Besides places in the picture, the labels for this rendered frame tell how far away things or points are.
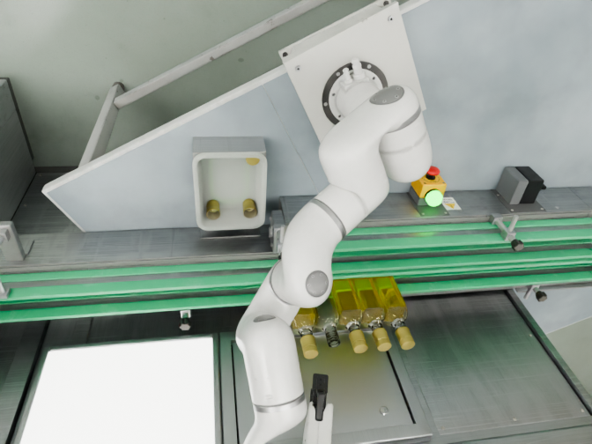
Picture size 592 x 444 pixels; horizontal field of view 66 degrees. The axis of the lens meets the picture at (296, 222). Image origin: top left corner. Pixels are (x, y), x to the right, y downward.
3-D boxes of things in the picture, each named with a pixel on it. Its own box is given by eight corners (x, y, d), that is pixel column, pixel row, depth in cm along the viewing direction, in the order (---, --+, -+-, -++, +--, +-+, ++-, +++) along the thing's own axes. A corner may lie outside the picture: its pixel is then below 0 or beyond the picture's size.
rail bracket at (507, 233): (484, 220, 127) (510, 252, 116) (493, 198, 122) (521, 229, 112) (498, 219, 127) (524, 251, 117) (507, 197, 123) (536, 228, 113)
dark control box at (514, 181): (494, 188, 137) (508, 204, 130) (503, 165, 132) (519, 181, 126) (519, 188, 138) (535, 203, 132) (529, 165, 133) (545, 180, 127)
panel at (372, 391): (46, 353, 116) (0, 498, 90) (43, 345, 114) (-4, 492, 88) (384, 325, 131) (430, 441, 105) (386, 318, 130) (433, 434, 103)
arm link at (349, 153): (320, 225, 84) (284, 157, 74) (406, 146, 90) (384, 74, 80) (354, 245, 77) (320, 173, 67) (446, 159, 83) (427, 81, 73)
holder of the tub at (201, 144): (199, 225, 128) (199, 243, 122) (193, 136, 111) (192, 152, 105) (260, 223, 131) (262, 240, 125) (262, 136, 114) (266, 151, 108)
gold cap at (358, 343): (347, 339, 110) (352, 354, 106) (350, 329, 108) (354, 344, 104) (361, 337, 110) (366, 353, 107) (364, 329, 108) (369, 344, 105)
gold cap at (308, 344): (299, 344, 108) (302, 359, 105) (300, 335, 106) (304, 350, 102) (314, 343, 109) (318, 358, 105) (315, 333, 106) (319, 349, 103)
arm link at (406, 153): (366, 157, 95) (397, 199, 83) (346, 104, 87) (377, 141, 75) (409, 136, 95) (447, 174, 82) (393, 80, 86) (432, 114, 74)
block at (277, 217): (267, 237, 126) (270, 254, 120) (269, 210, 120) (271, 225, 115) (280, 236, 126) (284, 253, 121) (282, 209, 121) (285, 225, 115)
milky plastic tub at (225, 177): (197, 211, 124) (196, 231, 117) (192, 136, 111) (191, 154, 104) (261, 209, 127) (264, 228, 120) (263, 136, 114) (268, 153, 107)
